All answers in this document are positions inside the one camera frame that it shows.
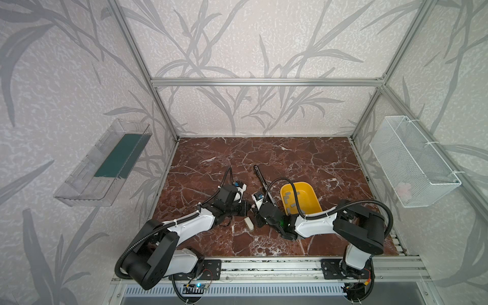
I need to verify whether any black stapler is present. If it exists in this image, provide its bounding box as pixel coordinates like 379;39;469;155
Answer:
254;165;276;205

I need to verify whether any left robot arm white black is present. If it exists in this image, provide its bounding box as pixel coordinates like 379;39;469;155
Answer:
114;168;251;291

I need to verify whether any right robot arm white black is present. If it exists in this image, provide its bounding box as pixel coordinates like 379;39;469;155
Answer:
252;177;394;280

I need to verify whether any yellow plastic tray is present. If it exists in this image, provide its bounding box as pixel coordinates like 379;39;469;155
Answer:
280;182;322;216

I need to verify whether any left circuit board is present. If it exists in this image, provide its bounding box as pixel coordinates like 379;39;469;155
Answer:
184;282;211;295

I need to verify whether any circuit board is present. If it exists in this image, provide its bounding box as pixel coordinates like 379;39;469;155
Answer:
343;283;371;304
184;282;211;295

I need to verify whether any right circuit board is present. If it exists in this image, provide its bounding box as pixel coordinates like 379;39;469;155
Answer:
343;283;371;304

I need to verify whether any pink object in basket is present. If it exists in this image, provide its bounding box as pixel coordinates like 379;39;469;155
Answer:
395;182;413;203

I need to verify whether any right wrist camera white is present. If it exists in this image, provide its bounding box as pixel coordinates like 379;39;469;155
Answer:
252;191;264;211

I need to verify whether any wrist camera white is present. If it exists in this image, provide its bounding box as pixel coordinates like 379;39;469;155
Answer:
234;181;247;203
252;191;264;211

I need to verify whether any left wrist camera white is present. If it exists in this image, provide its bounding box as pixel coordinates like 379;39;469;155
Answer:
234;181;247;203

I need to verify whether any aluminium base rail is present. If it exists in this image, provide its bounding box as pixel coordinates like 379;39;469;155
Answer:
110;257;432;285

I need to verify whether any clear acrylic wall shelf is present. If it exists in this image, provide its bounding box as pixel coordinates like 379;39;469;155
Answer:
54;119;153;207

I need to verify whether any white wire mesh basket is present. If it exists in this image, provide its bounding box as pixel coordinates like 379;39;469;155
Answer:
370;116;462;208

